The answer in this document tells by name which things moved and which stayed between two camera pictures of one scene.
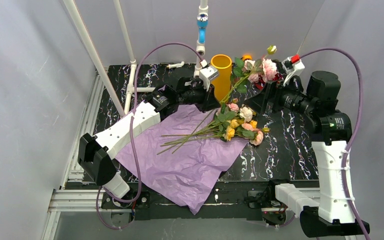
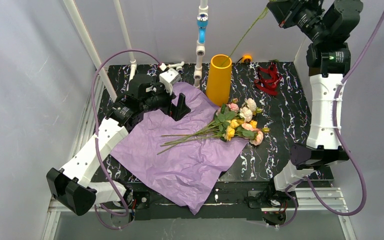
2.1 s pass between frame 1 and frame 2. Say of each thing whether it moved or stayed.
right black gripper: moved
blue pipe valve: stayed
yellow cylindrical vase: stayed
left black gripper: moved
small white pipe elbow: stayed
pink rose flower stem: moved
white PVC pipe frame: stayed
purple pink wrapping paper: stayed
